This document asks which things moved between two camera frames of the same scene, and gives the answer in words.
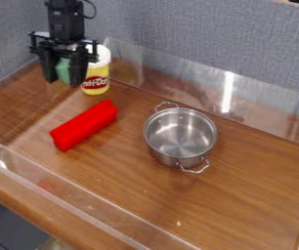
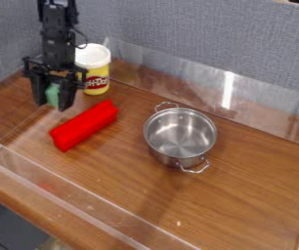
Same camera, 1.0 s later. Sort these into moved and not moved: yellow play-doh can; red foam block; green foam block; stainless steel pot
Moved: green foam block
Not moved: stainless steel pot; yellow play-doh can; red foam block
